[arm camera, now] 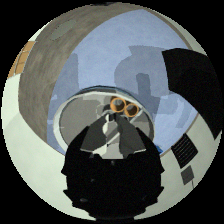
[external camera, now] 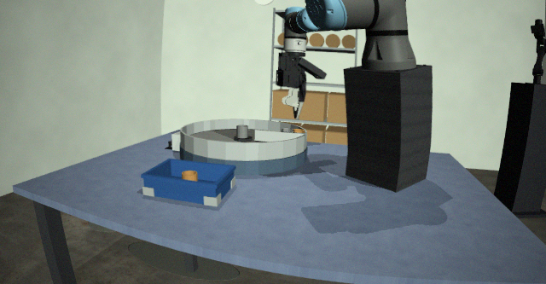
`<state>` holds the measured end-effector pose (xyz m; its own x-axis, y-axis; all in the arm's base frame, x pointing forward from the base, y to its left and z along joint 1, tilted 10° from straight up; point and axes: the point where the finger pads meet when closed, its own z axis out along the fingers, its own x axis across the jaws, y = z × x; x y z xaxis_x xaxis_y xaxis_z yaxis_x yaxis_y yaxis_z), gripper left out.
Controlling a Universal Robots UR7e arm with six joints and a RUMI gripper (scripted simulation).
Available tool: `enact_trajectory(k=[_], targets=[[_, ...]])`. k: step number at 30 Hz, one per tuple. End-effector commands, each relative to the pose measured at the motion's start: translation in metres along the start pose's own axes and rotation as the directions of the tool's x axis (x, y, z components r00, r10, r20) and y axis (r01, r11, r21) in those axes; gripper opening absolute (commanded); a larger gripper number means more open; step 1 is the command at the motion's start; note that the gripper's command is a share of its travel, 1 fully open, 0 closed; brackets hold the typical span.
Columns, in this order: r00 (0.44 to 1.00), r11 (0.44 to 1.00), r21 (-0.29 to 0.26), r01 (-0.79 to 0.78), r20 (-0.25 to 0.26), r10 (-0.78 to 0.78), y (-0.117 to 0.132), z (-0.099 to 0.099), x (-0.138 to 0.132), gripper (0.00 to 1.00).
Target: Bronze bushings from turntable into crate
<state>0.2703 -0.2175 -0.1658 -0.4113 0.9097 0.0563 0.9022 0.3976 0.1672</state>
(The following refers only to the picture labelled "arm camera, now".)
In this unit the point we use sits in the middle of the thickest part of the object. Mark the bronze bushing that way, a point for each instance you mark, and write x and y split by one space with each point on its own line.
120 107
132 112

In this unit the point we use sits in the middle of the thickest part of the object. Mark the blue crate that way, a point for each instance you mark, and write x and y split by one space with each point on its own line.
159 149

